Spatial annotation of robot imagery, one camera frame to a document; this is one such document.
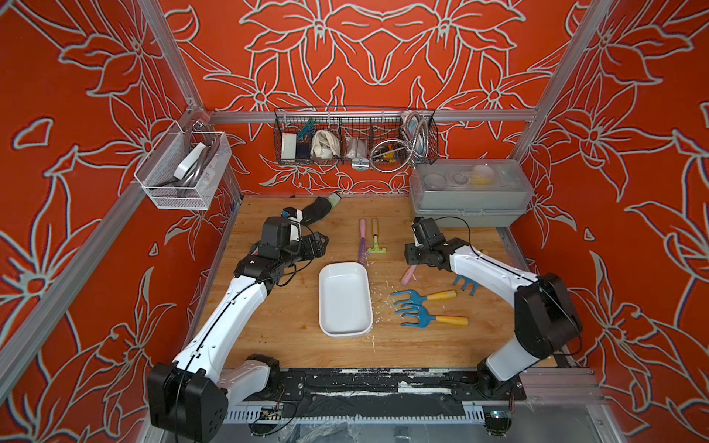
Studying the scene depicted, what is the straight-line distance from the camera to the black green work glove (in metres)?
1.14

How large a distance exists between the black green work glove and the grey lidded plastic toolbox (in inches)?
13.5

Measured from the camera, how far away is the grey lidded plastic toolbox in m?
0.98
